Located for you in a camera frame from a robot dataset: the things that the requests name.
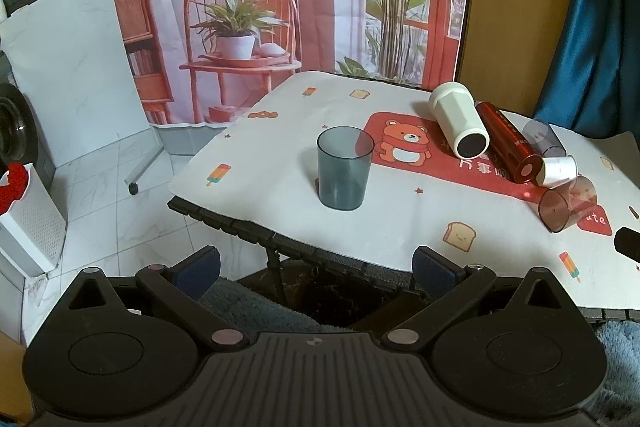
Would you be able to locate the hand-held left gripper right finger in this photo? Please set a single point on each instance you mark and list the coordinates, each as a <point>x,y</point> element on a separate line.
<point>434,271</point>

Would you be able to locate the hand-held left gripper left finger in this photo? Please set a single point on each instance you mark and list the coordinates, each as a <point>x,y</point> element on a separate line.
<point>199,272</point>

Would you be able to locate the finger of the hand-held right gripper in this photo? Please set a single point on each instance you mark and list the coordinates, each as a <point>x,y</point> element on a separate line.
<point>629,244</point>

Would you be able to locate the red transparent cup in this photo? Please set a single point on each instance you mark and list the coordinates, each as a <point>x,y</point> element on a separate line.
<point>567,206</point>

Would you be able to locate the small white cup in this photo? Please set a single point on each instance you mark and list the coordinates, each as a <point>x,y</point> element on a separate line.
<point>556,171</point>

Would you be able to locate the blue-grey transparent cup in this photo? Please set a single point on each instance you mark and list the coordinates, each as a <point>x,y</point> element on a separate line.
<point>344,177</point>

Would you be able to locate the grey transparent cup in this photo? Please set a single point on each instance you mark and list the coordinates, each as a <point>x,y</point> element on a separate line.
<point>545,136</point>

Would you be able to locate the black folding table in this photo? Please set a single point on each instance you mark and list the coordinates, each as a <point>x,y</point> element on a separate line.
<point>240,229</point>

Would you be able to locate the blue fluffy rug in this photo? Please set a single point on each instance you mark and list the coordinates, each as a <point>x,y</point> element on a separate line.
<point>260,307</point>

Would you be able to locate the bear printed tablecloth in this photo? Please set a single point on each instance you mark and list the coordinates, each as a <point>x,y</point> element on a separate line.
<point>280,167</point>

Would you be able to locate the red metal bottle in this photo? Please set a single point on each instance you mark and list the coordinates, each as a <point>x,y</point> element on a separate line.
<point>505,139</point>

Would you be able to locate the white insulated bottle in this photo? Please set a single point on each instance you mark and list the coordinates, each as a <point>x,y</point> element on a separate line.
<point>457,117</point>

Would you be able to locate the white perforated bin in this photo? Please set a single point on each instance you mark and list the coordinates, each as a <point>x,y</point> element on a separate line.
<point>35,222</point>

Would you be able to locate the red fluffy cloth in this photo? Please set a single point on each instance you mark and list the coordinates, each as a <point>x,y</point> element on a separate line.
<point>11,187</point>

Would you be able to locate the blue curtain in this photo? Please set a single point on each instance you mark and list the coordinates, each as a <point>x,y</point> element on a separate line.
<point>595,32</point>

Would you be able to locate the washing machine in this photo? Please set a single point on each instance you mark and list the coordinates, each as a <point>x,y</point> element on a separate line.
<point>17,127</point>

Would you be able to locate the wooden door panel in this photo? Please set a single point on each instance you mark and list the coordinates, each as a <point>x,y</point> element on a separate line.
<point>515,7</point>

